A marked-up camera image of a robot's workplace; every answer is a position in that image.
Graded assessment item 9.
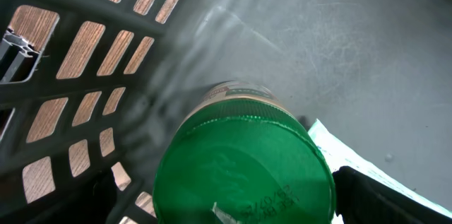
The grey plastic shopping basket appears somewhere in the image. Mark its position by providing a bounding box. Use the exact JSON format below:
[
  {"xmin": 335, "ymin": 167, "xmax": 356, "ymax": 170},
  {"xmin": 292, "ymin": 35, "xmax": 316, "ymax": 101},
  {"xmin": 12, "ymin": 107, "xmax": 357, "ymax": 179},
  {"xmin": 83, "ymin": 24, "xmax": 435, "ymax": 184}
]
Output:
[{"xmin": 1, "ymin": 0, "xmax": 451, "ymax": 223}]

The white wet wipes pack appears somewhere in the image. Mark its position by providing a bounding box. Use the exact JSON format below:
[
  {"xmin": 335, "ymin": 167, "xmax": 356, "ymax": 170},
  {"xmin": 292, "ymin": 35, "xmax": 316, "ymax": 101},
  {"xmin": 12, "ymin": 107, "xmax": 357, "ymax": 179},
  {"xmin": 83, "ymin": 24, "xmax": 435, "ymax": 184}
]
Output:
[{"xmin": 308, "ymin": 119, "xmax": 451, "ymax": 223}]

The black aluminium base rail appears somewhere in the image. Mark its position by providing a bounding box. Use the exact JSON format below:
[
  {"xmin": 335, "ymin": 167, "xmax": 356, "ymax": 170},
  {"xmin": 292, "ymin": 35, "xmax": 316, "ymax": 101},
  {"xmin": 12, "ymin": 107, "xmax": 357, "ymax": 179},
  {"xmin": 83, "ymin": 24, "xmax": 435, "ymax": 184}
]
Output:
[{"xmin": 1, "ymin": 28, "xmax": 42, "ymax": 84}]

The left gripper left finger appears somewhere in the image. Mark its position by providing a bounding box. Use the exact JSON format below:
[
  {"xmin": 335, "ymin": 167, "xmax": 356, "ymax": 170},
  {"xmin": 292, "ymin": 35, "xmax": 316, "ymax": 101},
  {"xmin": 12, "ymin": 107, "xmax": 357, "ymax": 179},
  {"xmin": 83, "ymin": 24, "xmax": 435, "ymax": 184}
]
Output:
[{"xmin": 1, "ymin": 170, "xmax": 117, "ymax": 223}]

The green lid jar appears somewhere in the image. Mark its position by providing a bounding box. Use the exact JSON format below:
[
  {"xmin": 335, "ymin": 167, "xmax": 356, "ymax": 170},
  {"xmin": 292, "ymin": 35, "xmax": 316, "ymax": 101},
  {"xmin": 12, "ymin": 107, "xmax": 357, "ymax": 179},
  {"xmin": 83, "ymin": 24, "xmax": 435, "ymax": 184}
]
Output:
[{"xmin": 153, "ymin": 81, "xmax": 336, "ymax": 224}]

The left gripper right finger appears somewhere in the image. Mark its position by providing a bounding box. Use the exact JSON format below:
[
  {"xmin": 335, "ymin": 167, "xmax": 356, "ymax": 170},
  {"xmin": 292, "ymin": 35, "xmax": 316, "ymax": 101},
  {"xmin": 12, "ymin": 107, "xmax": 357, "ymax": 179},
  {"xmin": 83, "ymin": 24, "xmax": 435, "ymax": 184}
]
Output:
[{"xmin": 333, "ymin": 166, "xmax": 451, "ymax": 224}]

